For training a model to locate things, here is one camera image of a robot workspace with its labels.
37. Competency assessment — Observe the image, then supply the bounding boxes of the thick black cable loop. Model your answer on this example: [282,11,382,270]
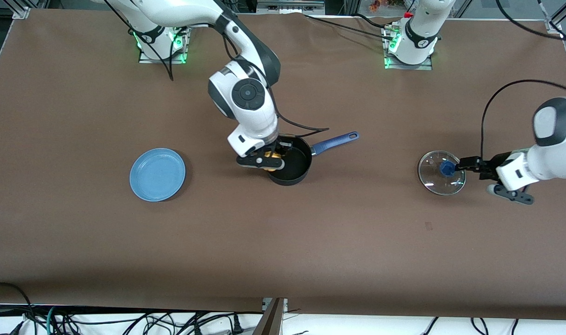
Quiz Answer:
[0,282,38,335]

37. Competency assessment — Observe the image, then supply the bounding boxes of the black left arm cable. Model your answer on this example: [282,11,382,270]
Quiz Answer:
[480,0,566,160]

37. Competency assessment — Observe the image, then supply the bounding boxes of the orange colourful items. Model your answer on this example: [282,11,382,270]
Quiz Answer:
[369,0,406,12]

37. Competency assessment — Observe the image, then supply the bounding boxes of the glass lid with blue knob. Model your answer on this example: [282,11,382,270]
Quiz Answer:
[418,150,466,196]

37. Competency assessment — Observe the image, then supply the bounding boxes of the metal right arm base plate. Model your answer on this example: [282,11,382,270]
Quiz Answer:
[139,26,189,64]

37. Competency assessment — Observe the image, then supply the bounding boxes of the black pot with blue handle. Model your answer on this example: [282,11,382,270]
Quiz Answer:
[264,132,360,186]

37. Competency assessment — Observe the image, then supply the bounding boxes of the brown table cover sheet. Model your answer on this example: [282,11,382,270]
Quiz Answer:
[0,9,566,322]

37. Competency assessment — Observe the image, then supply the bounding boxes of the blue round plate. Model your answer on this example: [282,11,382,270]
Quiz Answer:
[129,148,186,202]

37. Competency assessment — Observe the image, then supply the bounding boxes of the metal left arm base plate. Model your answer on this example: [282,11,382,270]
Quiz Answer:
[383,26,433,70]

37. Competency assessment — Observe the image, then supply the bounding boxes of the long black cable on table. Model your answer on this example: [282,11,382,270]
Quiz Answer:
[304,14,395,38]

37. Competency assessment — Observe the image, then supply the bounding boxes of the aluminium post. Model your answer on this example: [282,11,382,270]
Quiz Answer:
[253,298,288,335]

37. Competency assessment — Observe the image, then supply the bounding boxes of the teal cable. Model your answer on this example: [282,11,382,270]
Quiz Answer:
[46,306,60,335]

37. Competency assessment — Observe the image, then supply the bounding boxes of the yellow potato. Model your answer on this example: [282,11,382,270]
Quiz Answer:
[264,150,284,172]

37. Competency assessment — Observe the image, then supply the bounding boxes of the short black cable on table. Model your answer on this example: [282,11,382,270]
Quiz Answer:
[355,13,397,31]

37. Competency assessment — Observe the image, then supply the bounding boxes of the aluminium corner bracket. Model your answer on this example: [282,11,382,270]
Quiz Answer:
[546,0,566,33]
[11,0,32,19]

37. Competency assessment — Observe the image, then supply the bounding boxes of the aluminium rail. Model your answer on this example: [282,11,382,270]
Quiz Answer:
[256,0,326,15]

